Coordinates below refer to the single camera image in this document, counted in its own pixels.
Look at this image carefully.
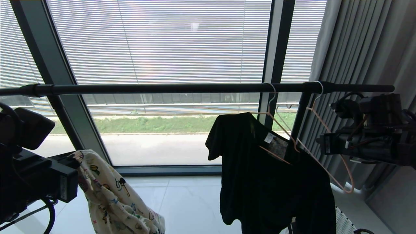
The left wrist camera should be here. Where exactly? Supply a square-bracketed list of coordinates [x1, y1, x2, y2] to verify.
[0, 103, 56, 150]

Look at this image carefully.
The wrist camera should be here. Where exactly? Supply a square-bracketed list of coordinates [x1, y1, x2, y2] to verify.
[0, 103, 56, 150]
[329, 92, 405, 129]

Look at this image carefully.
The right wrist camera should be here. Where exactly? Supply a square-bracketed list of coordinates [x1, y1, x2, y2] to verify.
[329, 92, 405, 129]

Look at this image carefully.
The white laundry basket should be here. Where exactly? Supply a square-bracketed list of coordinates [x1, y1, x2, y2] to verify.
[288, 206, 375, 234]

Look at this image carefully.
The black t-shirt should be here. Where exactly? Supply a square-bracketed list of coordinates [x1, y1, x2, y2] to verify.
[205, 112, 337, 234]

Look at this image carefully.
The cream printed garment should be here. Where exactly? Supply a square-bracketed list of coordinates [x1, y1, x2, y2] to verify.
[69, 149, 166, 234]

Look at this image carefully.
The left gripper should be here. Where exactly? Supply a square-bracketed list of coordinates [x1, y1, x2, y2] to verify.
[19, 151, 80, 203]

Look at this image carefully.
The pink clothes hanger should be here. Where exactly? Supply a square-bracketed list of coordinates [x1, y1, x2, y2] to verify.
[250, 83, 301, 165]
[276, 81, 355, 195]

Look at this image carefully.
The window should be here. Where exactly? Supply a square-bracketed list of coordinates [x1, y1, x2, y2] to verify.
[0, 0, 327, 176]

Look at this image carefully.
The black clothes rack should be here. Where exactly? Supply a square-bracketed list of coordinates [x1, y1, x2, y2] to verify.
[0, 81, 395, 150]

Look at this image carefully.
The grey curtain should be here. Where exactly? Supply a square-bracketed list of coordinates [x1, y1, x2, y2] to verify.
[297, 0, 416, 195]

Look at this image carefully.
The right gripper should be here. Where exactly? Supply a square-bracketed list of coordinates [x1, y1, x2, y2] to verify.
[316, 128, 402, 164]

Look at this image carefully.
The black cable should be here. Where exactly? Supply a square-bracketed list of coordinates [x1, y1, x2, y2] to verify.
[39, 198, 56, 234]

